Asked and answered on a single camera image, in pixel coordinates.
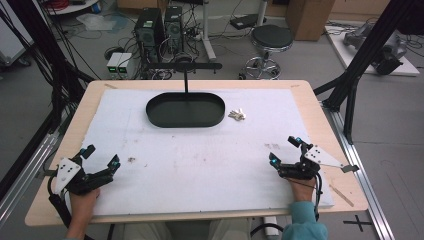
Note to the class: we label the white round table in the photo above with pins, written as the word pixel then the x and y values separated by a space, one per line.
pixel 75 7

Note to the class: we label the black metal frame stand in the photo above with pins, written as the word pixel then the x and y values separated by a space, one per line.
pixel 40 50
pixel 363 56

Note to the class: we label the white desk leg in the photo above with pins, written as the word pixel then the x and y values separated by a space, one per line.
pixel 208 33

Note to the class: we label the white table mat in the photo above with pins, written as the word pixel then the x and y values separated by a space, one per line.
pixel 200 160

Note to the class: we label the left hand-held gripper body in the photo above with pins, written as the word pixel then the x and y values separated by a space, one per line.
pixel 77 181

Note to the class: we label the thin wooden strip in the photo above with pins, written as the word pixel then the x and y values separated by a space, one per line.
pixel 341 195

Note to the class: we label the person's right hand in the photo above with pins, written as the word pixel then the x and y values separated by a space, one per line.
pixel 302 190

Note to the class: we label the person's left hand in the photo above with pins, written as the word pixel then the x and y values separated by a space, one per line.
pixel 83 201

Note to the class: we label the cardboard box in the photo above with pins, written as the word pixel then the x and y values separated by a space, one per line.
pixel 310 18

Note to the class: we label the small black computer tower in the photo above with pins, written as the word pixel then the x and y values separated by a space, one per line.
pixel 174 28

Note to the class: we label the black T-shaped hanging stand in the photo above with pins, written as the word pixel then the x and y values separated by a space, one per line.
pixel 186 66

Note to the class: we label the black flat device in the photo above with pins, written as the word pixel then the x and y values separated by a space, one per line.
pixel 246 21

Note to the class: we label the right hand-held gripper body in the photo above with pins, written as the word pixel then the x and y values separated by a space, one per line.
pixel 311 163

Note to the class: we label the white floor board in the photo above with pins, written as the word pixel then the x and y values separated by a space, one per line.
pixel 405 68

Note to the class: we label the black oval tray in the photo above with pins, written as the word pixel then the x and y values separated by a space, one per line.
pixel 185 111

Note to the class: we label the small white crumpled object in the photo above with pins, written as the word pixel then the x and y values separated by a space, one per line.
pixel 237 115

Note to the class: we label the aluminium rail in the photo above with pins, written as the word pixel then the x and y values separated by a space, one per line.
pixel 26 173
pixel 363 173

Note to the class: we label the clear plastic bag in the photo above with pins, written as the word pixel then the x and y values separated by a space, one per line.
pixel 100 22

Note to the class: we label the white panel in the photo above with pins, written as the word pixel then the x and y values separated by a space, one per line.
pixel 13 36

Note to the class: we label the large black computer tower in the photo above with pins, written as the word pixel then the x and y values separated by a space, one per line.
pixel 148 31

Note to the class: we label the black round stool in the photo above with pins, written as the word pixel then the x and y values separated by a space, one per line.
pixel 271 40

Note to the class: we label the white power supply unit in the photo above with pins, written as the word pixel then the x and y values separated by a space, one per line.
pixel 126 65
pixel 112 65

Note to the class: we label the grey robot device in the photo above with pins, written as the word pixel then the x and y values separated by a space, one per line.
pixel 386 46

